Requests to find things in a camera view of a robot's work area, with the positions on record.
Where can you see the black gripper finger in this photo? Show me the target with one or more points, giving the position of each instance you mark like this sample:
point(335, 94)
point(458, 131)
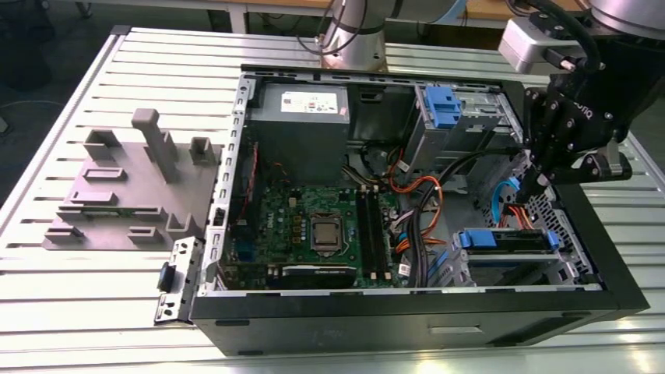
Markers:
point(545, 136)

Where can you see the hard disk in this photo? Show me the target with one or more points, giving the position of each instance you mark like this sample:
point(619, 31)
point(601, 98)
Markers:
point(478, 238)

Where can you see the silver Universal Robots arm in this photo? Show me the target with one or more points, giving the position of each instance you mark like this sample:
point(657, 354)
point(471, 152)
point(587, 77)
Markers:
point(359, 50)

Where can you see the metal disk bay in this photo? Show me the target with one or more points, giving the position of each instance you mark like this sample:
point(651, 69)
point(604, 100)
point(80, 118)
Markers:
point(515, 258)

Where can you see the silver drive cage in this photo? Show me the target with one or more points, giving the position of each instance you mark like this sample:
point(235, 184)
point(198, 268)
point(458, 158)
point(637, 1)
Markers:
point(442, 148)

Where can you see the blue drive cage latch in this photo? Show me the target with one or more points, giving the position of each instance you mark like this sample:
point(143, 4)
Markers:
point(442, 111)

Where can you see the black RAM slot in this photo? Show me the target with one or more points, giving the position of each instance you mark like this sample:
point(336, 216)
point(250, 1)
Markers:
point(367, 233)

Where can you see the CPU socket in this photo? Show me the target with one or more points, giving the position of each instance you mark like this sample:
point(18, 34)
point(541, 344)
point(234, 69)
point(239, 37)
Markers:
point(328, 218)

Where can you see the grey power supply unit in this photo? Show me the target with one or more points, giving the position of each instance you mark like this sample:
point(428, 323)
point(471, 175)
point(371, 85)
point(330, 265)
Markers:
point(302, 148)

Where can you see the silver CPU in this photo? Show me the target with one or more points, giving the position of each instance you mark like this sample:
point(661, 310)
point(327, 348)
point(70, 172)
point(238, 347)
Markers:
point(328, 233)

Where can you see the green motherboard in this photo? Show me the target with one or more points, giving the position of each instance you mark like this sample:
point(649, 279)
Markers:
point(291, 202)

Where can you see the black graphics card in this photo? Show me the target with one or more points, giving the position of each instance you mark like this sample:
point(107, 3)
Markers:
point(318, 276)

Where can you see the black open PC case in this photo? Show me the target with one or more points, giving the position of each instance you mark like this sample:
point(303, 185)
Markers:
point(364, 323)

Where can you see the grey parts rack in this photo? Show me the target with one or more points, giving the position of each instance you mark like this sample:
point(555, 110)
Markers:
point(130, 195)

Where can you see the green RAM stick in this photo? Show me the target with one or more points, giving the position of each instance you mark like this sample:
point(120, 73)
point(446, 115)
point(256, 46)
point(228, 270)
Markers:
point(111, 214)

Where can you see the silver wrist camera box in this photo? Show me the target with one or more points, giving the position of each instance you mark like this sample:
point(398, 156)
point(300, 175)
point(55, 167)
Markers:
point(524, 46)

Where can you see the metal slot bracket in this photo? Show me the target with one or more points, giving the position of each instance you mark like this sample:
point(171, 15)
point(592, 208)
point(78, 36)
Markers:
point(186, 284)

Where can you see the black bracket latch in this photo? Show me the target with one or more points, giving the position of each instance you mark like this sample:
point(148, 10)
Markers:
point(166, 276)

